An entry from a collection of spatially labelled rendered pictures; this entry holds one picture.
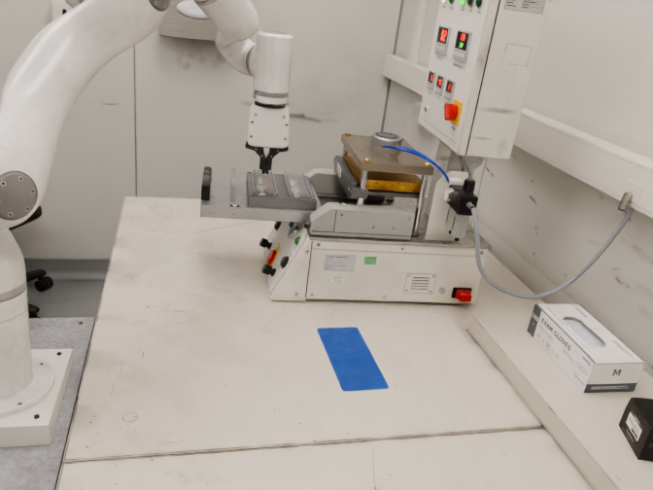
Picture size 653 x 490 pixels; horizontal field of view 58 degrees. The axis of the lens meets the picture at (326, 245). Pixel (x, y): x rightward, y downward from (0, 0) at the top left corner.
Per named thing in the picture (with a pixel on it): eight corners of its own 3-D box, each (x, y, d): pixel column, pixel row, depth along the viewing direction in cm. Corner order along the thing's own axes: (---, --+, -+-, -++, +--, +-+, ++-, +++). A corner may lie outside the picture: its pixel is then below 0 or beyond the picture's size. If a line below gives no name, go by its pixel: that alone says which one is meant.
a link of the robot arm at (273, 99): (252, 91, 135) (251, 105, 136) (290, 95, 136) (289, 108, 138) (251, 86, 142) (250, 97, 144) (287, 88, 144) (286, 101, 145)
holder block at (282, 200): (306, 184, 161) (307, 175, 160) (316, 210, 143) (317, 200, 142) (246, 180, 158) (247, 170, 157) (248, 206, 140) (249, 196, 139)
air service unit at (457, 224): (450, 224, 145) (463, 166, 139) (472, 249, 132) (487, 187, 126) (430, 223, 144) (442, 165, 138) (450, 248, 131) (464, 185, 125)
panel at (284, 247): (263, 245, 173) (295, 193, 167) (269, 296, 146) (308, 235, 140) (257, 242, 172) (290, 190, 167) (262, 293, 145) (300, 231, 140)
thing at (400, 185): (400, 173, 164) (406, 140, 160) (423, 200, 144) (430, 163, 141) (340, 169, 161) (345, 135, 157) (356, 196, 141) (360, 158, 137)
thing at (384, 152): (420, 171, 168) (429, 126, 163) (457, 210, 140) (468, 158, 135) (337, 165, 164) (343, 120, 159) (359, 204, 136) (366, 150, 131)
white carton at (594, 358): (571, 330, 140) (580, 303, 137) (635, 392, 119) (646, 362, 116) (526, 330, 137) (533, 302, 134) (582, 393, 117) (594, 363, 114)
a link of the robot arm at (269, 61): (243, 87, 139) (272, 94, 134) (247, 28, 133) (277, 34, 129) (266, 85, 145) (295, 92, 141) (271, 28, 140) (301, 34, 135)
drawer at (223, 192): (311, 196, 164) (314, 169, 161) (322, 227, 144) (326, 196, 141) (203, 190, 159) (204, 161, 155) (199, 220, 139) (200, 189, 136)
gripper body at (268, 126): (249, 100, 136) (246, 147, 141) (292, 104, 138) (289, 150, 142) (249, 94, 143) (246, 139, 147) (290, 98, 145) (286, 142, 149)
